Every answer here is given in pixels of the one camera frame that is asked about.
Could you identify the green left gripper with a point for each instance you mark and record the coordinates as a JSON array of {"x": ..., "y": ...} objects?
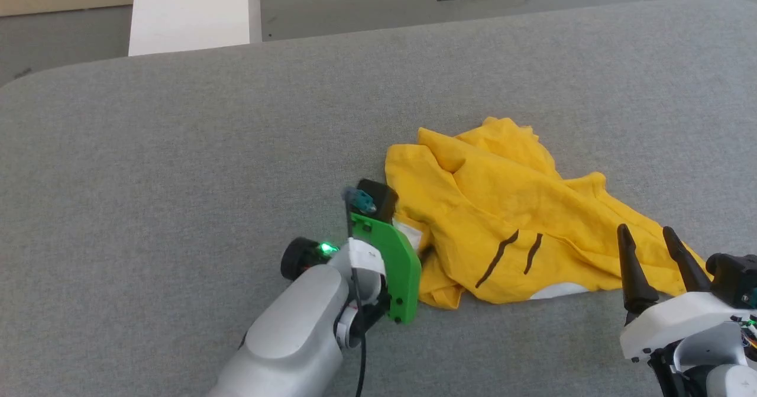
[{"x": 402, "y": 267}]

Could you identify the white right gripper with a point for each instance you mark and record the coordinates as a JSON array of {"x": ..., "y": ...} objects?
[{"x": 680, "y": 320}]

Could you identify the yellow garment with black stripes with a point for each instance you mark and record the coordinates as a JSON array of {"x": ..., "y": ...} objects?
[{"x": 485, "y": 207}]

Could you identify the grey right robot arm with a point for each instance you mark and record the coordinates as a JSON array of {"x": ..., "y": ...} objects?
[{"x": 715, "y": 355}]

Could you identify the grey fabric sofa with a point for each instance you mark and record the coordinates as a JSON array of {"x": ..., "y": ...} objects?
[{"x": 177, "y": 148}]

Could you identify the white box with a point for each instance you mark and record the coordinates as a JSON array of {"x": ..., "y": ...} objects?
[{"x": 195, "y": 12}]

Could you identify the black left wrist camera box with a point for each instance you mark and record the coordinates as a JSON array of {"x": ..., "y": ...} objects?
[{"x": 381, "y": 199}]

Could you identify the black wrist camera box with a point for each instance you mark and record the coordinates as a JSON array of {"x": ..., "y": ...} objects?
[
  {"x": 733, "y": 278},
  {"x": 381, "y": 199}
]

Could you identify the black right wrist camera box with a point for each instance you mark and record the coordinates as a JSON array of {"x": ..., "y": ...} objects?
[{"x": 733, "y": 278}]

